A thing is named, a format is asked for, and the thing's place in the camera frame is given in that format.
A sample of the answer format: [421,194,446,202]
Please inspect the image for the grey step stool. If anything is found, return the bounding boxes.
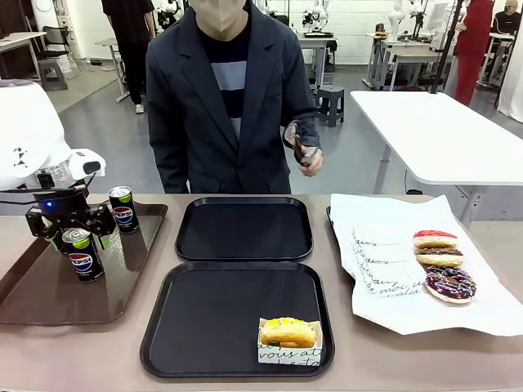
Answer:
[38,59,69,92]

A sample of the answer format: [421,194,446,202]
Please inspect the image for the red glazed donut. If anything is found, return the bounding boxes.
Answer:
[412,229,459,251]

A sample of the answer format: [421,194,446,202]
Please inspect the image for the chocolate nut donut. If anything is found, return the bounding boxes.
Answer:
[415,246,465,269]

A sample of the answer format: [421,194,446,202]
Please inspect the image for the yellow glazed donut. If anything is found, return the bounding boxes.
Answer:
[260,317,318,348]

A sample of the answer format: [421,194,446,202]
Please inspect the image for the person in red apron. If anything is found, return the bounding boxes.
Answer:
[454,0,496,106]

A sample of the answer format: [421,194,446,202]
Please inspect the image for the black stand pole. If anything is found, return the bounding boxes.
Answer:
[427,0,466,96]

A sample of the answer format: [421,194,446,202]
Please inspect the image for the grey legged table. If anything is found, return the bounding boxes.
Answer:
[95,37,131,104]

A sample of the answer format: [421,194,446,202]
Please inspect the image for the seated person with cap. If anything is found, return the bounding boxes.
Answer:
[491,0,523,44]

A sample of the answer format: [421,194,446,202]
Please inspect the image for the white printed paper sheet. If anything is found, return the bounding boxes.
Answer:
[329,193,523,338]

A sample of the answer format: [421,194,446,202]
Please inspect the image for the white table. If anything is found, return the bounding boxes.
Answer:
[349,89,523,224]

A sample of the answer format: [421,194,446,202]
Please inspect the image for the black office chair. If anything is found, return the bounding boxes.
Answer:
[38,24,81,79]

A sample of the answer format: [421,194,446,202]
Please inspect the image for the person in dark blazer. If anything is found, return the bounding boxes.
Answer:
[145,0,324,195]

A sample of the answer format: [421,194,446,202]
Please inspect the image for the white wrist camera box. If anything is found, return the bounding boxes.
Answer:
[68,149,107,180]

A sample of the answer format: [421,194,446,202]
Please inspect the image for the black tray under paper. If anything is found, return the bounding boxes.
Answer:
[324,205,357,289]

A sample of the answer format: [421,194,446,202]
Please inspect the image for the long grey workbench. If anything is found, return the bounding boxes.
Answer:
[365,31,459,92]

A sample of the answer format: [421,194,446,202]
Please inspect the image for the person's right forearm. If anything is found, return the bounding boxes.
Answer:
[150,130,190,194]

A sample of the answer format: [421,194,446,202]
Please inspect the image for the purple sprinkled donut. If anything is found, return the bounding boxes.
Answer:
[424,265,478,305]

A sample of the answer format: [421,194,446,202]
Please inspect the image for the white printed paper box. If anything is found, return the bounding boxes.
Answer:
[257,318,324,367]

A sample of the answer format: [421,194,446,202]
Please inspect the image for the dark metal tongs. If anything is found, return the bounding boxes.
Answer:
[282,120,320,168]

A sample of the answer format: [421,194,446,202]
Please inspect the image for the black Pepsi zero can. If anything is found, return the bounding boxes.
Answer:
[107,185,141,235]
[60,227,105,283]

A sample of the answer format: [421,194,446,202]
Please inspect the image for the brown plastic tray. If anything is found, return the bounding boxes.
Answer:
[0,199,169,327]

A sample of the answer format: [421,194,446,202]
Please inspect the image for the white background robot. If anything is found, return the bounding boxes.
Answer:
[301,0,333,34]

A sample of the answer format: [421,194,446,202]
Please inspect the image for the light desk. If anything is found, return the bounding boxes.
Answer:
[0,31,48,81]

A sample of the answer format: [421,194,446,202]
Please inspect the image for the beige face mask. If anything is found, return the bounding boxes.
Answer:
[191,0,253,42]

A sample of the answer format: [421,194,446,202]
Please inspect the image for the grey plastic stool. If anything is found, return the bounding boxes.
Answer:
[315,86,346,128]

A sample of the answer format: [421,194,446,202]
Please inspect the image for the black plastic tray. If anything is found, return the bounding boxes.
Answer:
[174,196,315,263]
[139,261,337,379]

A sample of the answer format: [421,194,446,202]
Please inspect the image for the person's left hand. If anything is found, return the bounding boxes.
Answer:
[299,147,325,178]

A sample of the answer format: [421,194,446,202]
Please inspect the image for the person's left forearm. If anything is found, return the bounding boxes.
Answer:
[285,109,322,154]

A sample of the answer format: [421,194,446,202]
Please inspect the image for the grey workbench with robot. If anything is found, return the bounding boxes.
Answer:
[294,31,339,89]

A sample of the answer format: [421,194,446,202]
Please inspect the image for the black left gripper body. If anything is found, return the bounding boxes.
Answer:
[31,187,90,230]

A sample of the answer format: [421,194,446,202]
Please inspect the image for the bystander in black clothes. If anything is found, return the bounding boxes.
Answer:
[101,0,157,115]

